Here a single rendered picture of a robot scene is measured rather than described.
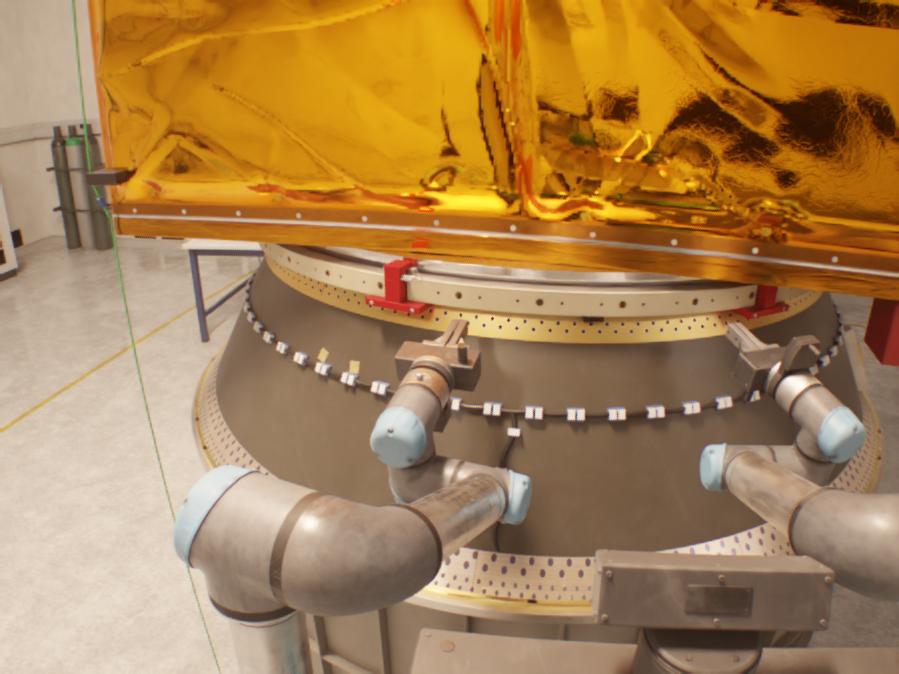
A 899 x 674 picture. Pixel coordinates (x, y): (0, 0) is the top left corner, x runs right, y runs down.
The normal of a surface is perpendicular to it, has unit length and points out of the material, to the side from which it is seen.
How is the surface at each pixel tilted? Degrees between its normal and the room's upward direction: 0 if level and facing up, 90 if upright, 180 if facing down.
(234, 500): 19
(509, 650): 0
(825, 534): 69
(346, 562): 57
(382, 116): 84
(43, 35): 90
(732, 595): 61
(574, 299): 90
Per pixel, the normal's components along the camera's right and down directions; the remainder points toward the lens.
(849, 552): -0.87, -0.06
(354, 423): -0.47, -0.13
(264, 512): -0.15, -0.72
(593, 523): -0.01, -0.07
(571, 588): -0.04, -0.40
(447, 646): 0.00, -0.92
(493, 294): -0.25, 0.38
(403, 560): 0.71, -0.23
